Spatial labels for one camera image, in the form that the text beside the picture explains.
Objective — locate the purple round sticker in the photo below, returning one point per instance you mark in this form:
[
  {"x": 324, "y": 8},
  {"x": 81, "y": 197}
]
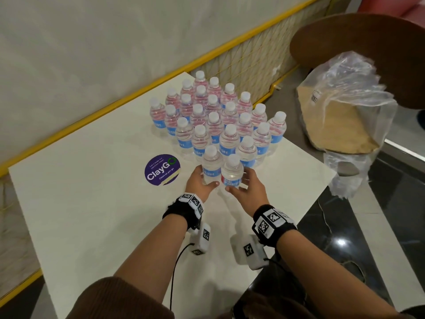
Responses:
[{"x": 162, "y": 170}]

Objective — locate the brown cardboard box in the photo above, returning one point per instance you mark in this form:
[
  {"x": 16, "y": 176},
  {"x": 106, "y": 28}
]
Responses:
[{"x": 332, "y": 129}]

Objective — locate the person's left forearm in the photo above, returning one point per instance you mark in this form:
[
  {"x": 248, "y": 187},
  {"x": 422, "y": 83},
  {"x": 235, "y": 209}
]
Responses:
[{"x": 152, "y": 255}]

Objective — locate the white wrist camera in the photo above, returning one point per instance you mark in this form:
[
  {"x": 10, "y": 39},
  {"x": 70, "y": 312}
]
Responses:
[
  {"x": 201, "y": 239},
  {"x": 250, "y": 250}
]

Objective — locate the person's right hand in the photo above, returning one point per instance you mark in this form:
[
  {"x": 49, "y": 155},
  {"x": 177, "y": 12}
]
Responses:
[{"x": 252, "y": 196}]

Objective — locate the dark round stool base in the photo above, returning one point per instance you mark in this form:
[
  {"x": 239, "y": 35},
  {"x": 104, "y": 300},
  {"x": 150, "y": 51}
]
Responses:
[{"x": 421, "y": 119}]

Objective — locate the pink seat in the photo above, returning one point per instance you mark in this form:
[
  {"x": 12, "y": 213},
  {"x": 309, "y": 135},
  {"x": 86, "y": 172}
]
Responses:
[{"x": 391, "y": 4}]

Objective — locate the person's right forearm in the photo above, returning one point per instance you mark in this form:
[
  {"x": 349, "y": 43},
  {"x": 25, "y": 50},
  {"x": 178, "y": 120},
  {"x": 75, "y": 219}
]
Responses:
[{"x": 332, "y": 279}]

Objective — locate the brown chair backrest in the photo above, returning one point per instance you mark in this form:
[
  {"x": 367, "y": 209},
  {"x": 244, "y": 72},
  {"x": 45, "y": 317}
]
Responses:
[{"x": 365, "y": 49}]

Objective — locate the brown sweater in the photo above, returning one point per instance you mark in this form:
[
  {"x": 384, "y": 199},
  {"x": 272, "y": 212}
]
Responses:
[{"x": 116, "y": 302}]

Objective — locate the person's left hand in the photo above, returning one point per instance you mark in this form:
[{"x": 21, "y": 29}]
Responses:
[{"x": 197, "y": 186}]

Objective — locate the white table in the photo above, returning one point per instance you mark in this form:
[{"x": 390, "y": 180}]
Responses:
[{"x": 83, "y": 212}]

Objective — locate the arranged group of water bottles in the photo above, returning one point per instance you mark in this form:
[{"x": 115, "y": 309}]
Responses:
[{"x": 212, "y": 119}]

